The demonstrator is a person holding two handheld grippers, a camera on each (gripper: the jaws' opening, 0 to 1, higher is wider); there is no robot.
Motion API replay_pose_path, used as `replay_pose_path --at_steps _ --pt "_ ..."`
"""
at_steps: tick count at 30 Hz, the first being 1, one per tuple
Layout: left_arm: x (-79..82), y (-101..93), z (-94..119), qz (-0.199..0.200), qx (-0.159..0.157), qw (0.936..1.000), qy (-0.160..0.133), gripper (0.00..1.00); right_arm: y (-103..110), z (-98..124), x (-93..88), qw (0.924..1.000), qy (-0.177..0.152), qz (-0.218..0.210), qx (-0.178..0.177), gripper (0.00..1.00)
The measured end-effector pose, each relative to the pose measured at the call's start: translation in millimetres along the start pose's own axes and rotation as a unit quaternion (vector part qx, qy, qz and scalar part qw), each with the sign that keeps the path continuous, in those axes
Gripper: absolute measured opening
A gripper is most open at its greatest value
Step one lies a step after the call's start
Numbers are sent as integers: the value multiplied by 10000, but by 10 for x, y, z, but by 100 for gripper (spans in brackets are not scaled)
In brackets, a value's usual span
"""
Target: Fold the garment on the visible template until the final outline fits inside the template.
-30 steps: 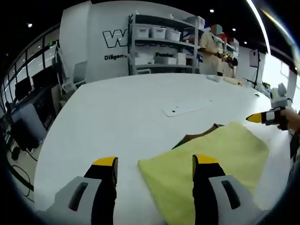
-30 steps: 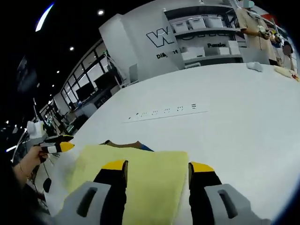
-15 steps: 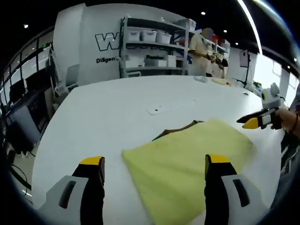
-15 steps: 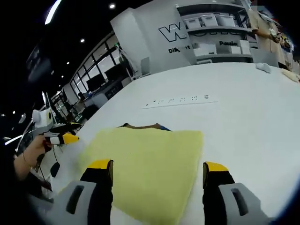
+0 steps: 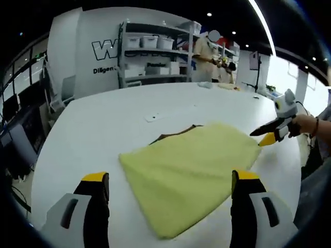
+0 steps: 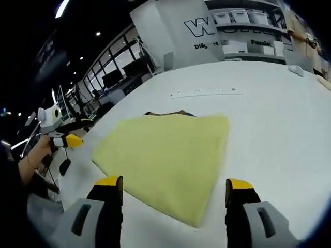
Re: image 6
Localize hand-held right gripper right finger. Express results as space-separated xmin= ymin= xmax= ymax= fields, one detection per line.
xmin=224 ymin=177 xmax=298 ymax=248

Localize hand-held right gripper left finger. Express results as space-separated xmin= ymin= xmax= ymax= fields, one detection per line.
xmin=49 ymin=175 xmax=124 ymax=248

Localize yellow garment grey blue sleeves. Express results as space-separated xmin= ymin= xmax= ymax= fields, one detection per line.
xmin=91 ymin=110 xmax=231 ymax=228

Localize person's left hand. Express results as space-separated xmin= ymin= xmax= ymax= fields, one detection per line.
xmin=31 ymin=134 xmax=56 ymax=158

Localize black computer monitor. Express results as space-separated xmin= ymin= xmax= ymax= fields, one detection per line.
xmin=102 ymin=70 xmax=122 ymax=85
xmin=122 ymin=61 xmax=142 ymax=76

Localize grey office desk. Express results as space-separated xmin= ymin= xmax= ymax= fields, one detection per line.
xmin=107 ymin=74 xmax=145 ymax=100

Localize person's torso black clothing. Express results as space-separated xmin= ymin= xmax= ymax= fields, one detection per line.
xmin=0 ymin=144 xmax=29 ymax=233

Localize white metal rack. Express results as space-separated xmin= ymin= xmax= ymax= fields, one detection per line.
xmin=138 ymin=36 xmax=159 ymax=75

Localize white office chair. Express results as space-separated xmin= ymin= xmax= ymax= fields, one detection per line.
xmin=163 ymin=51 xmax=174 ymax=71

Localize long ceiling strip light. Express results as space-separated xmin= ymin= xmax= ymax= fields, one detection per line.
xmin=54 ymin=0 xmax=70 ymax=19

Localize white crumpled cloth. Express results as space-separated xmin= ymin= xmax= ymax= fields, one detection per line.
xmin=288 ymin=65 xmax=305 ymax=78

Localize beige cloth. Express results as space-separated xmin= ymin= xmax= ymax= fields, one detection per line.
xmin=317 ymin=76 xmax=331 ymax=91

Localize grey chair backrest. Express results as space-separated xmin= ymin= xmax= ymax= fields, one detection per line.
xmin=283 ymin=49 xmax=315 ymax=73

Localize wide white carton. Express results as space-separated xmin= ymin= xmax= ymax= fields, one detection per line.
xmin=222 ymin=42 xmax=248 ymax=54

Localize white storage box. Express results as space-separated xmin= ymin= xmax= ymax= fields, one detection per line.
xmin=250 ymin=10 xmax=269 ymax=26
xmin=231 ymin=9 xmax=250 ymax=24
xmin=213 ymin=11 xmax=231 ymax=25

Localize white storage shelf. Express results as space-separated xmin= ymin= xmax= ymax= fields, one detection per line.
xmin=206 ymin=0 xmax=294 ymax=65

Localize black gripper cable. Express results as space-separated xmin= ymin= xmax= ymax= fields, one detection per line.
xmin=41 ymin=148 xmax=70 ymax=193

